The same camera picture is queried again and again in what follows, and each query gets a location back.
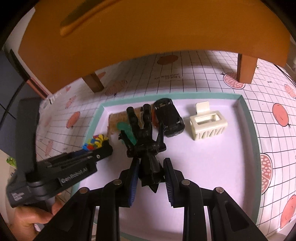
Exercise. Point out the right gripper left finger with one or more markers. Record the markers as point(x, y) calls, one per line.
point(132, 179)

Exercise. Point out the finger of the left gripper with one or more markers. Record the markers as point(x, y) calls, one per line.
point(78, 160)

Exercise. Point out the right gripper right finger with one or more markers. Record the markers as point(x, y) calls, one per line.
point(171, 181)

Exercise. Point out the colourful block toy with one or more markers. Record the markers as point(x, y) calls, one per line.
point(95, 142)

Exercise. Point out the orange snack packet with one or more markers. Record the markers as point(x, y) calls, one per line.
point(115, 118)

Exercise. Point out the green plastic toy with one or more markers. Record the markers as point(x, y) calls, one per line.
point(123, 126)

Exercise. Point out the black toy car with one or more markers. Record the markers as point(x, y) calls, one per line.
point(167, 114)

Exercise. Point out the cream plastic holder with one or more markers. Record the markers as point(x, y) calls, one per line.
point(206, 123)

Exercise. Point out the person's left hand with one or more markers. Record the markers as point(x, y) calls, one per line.
point(25, 217)

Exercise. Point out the grid pattern floor mat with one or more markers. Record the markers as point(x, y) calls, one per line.
point(270, 98)

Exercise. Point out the white tray teal rim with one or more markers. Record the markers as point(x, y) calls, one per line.
point(230, 160)

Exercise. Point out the wooden nightstand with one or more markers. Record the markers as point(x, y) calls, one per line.
point(67, 40)

